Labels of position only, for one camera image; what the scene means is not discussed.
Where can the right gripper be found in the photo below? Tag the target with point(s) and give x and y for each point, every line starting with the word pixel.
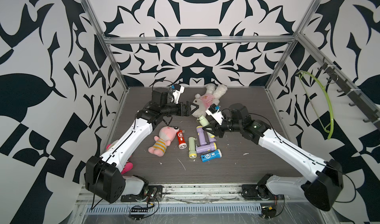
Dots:
pixel 216 129

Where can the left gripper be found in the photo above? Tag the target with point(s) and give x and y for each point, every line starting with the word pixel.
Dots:
pixel 187 112

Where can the green flashlight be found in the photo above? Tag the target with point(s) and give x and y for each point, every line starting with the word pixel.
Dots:
pixel 192 148
pixel 203 121

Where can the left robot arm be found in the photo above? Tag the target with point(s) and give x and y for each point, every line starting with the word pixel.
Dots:
pixel 103 174

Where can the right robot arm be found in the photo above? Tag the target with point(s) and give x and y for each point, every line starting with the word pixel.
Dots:
pixel 320 183

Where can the purple flashlight right upright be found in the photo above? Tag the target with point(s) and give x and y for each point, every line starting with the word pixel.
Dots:
pixel 211 137

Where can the purple flashlight upright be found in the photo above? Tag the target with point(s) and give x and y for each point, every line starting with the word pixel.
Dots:
pixel 211 137
pixel 201 135

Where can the purple flashlight left upright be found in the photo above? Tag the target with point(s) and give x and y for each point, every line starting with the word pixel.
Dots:
pixel 201 135

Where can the purple flashlight lying sideways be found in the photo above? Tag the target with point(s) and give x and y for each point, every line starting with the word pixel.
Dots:
pixel 206 148

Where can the blue flashlight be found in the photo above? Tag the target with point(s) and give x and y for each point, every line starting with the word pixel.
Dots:
pixel 211 156

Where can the white teddy bear pink shirt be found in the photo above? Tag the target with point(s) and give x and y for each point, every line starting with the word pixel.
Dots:
pixel 212 96

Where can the pink striped plush pig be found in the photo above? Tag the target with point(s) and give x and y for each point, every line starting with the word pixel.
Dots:
pixel 163 140

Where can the panda plush pink striped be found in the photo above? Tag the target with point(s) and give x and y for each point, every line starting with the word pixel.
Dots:
pixel 128 165

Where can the black hook rack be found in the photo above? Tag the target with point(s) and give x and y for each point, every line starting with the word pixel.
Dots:
pixel 357 96

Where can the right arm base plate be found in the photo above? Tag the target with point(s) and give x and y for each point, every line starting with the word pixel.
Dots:
pixel 258 193

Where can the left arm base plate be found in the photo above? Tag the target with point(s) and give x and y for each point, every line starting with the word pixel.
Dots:
pixel 150 191

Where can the green hoop on wall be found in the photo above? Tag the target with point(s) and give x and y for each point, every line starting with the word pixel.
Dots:
pixel 329 127

